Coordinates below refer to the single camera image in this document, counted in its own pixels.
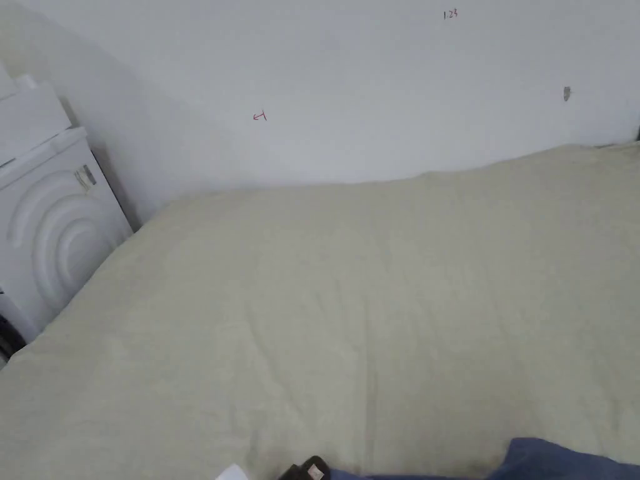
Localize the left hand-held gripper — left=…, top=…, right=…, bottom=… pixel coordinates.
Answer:
left=214, top=454, right=332, bottom=480

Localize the dark blue shirt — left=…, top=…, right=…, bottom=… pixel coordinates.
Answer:
left=327, top=437, right=640, bottom=480

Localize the bed with pale green sheet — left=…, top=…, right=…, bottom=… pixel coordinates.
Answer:
left=0, top=142, right=640, bottom=480

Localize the white washing machine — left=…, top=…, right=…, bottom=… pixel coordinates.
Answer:
left=0, top=62, right=135, bottom=372

